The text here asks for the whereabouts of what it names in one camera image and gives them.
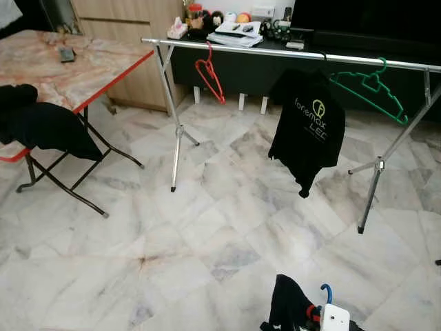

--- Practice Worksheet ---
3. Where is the blue plastic hanger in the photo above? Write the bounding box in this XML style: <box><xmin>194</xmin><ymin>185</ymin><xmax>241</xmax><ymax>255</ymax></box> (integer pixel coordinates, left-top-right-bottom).
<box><xmin>318</xmin><ymin>282</ymin><xmax>334</xmax><ymax>306</ymax></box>

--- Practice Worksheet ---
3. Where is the red plastic hanger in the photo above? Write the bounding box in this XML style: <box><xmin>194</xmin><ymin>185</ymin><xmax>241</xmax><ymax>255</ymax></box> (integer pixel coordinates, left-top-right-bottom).
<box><xmin>194</xmin><ymin>41</ymin><xmax>227</xmax><ymax>106</ymax></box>

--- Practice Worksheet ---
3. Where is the green plastic hanger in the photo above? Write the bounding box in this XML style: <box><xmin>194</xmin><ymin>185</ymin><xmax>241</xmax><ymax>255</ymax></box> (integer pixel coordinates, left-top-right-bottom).
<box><xmin>329</xmin><ymin>57</ymin><xmax>409</xmax><ymax>126</ymax></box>

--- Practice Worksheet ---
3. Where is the black T-shirt large green logo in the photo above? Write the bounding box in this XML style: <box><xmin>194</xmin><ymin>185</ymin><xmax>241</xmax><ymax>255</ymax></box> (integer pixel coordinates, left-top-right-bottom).
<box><xmin>268</xmin><ymin>67</ymin><xmax>347</xmax><ymax>199</ymax></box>

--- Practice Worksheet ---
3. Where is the black flat screen television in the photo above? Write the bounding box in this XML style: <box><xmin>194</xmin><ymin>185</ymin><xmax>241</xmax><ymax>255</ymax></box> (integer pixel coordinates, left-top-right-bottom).
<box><xmin>289</xmin><ymin>0</ymin><xmax>441</xmax><ymax>50</ymax></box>

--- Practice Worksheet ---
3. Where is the silver metal clothes rack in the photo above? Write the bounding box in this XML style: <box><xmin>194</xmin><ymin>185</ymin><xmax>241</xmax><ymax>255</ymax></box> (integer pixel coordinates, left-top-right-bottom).
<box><xmin>141</xmin><ymin>37</ymin><xmax>441</xmax><ymax>235</ymax></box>

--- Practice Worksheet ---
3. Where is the black low television console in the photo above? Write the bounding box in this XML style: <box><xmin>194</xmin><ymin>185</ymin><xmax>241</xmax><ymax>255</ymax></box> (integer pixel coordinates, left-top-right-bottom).
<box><xmin>169</xmin><ymin>31</ymin><xmax>441</xmax><ymax>123</ymax></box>

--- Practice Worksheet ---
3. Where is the white power socket box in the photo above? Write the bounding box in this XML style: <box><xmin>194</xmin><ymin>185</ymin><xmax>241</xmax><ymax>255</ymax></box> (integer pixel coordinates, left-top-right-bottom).
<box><xmin>251</xmin><ymin>5</ymin><xmax>276</xmax><ymax>19</ymax></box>

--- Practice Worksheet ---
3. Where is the stack of white papers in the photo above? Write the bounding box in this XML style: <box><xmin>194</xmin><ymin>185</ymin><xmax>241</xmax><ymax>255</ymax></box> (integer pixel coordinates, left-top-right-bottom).
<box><xmin>207</xmin><ymin>20</ymin><xmax>265</xmax><ymax>48</ymax></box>

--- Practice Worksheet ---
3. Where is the red lidded snack jar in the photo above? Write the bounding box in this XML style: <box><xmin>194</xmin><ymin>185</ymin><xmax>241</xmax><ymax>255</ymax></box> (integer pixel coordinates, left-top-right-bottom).
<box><xmin>187</xmin><ymin>3</ymin><xmax>205</xmax><ymax>22</ymax></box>

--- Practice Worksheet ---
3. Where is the pink tissue box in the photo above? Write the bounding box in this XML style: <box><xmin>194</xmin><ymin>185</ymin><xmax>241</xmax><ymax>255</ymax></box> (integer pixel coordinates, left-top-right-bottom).
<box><xmin>167</xmin><ymin>17</ymin><xmax>191</xmax><ymax>39</ymax></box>

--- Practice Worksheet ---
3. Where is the light wooden cabinet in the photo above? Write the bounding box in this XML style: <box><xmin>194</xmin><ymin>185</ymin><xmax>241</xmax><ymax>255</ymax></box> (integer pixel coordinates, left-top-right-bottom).
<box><xmin>72</xmin><ymin>0</ymin><xmax>188</xmax><ymax>112</ymax></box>

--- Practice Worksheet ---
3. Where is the folding table marble top red edge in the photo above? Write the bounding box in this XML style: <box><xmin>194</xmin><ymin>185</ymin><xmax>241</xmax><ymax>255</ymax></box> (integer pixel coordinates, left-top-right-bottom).
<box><xmin>0</xmin><ymin>29</ymin><xmax>156</xmax><ymax>219</ymax></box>

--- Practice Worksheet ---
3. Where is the black mobile phone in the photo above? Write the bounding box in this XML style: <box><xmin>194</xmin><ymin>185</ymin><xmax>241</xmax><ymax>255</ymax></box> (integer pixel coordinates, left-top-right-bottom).
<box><xmin>58</xmin><ymin>46</ymin><xmax>76</xmax><ymax>63</ymax></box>

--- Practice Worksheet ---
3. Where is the plain black garment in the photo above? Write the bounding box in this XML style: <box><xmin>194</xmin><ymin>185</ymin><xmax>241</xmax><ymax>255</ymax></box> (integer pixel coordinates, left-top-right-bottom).
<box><xmin>0</xmin><ymin>83</ymin><xmax>105</xmax><ymax>163</ymax></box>

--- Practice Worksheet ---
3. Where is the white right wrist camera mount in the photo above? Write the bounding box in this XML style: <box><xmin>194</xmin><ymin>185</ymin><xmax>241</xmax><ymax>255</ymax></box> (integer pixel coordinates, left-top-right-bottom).
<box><xmin>320</xmin><ymin>303</ymin><xmax>351</xmax><ymax>331</ymax></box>

